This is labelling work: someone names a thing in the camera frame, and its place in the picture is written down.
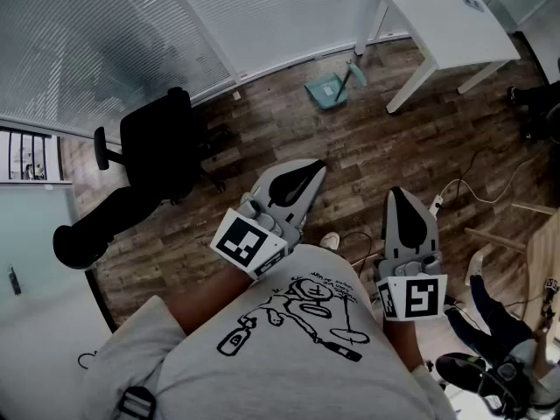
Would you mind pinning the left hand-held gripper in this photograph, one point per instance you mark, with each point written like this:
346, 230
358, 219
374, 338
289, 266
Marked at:
245, 241

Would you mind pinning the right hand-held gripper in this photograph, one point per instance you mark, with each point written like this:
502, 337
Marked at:
420, 298

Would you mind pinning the teal dustpan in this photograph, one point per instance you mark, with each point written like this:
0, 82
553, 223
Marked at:
319, 91

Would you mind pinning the person's left forearm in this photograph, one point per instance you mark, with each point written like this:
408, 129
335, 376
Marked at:
205, 298

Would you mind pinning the person's right forearm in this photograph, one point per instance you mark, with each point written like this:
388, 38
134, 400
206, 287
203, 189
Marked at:
402, 344

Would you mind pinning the white power strip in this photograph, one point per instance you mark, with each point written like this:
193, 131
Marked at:
436, 204

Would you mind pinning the person's white shoe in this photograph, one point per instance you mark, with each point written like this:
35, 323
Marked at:
330, 240

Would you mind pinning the light wooden table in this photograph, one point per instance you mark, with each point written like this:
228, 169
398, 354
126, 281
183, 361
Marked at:
542, 252

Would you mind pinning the black office chair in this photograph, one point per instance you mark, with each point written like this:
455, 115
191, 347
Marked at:
153, 138

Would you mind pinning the person in white patterned shirt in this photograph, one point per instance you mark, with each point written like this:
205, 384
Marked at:
284, 374

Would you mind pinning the white table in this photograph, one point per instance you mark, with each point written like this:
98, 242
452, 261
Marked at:
442, 24

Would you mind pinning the white slatted blinds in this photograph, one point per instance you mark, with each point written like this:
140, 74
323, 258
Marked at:
131, 24

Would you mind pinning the table socket panel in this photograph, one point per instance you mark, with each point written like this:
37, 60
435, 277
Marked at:
473, 4

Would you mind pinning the wooden stick frame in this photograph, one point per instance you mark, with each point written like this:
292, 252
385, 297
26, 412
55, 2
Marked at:
494, 239

